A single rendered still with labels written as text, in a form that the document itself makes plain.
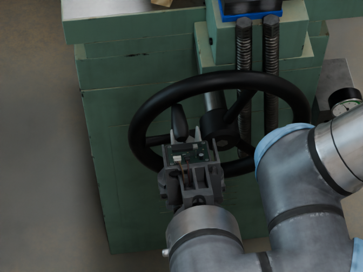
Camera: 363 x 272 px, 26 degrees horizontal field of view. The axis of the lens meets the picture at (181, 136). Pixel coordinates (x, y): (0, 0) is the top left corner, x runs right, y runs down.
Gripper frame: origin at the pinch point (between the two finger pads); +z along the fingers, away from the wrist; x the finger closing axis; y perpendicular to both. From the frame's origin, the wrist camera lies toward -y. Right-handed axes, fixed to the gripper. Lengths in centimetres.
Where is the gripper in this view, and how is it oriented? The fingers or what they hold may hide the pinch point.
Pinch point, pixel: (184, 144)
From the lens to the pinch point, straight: 114.0
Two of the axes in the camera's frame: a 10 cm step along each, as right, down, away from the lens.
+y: -0.7, -8.0, -6.0
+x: -9.9, 1.2, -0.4
